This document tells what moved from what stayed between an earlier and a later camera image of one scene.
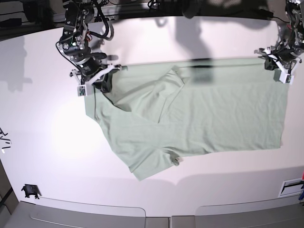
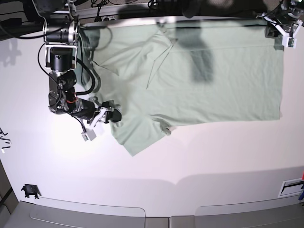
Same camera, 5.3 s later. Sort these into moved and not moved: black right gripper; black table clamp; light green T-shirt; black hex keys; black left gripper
Moved: light green T-shirt; black right gripper; black left gripper
Not moved: black table clamp; black hex keys
